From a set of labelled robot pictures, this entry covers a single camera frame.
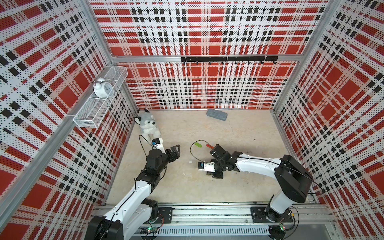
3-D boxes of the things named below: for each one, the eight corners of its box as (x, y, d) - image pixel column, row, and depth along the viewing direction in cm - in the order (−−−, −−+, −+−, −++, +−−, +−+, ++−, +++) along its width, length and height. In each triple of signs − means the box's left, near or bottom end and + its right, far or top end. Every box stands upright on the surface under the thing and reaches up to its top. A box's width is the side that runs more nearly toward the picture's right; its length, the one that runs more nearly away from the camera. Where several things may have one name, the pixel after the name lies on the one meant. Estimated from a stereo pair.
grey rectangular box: (205, 115, 121) (205, 112, 119) (208, 110, 125) (208, 107, 122) (225, 121, 117) (225, 118, 114) (227, 116, 120) (228, 113, 118)
